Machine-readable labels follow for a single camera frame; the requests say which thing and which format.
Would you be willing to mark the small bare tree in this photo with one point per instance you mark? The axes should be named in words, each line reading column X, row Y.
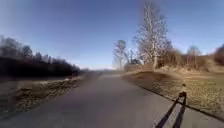
column 119, row 53

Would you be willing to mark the grey asphalt path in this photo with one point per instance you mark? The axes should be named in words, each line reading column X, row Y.
column 106, row 103

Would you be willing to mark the tall bare birch tree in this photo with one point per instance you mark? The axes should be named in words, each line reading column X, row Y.
column 152, row 36

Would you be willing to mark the row of brown bushes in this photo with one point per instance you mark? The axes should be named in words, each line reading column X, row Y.
column 186, row 60

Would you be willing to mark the person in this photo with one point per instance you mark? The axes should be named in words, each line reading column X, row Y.
column 182, row 95

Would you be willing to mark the dry grass verge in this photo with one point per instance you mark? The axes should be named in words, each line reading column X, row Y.
column 36, row 91

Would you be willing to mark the dark wood of trees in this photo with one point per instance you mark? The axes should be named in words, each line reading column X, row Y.
column 30, row 65

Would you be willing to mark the dry grass slope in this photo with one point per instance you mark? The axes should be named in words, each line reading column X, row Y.
column 196, row 88

